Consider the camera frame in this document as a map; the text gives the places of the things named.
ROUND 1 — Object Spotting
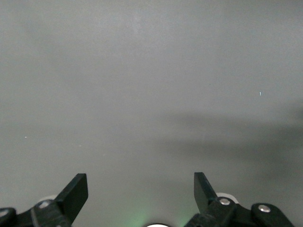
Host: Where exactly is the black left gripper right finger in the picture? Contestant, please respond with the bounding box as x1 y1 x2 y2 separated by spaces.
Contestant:
184 172 295 227

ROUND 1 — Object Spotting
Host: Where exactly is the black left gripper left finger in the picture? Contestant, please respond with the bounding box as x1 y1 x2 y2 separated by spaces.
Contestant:
0 173 89 227

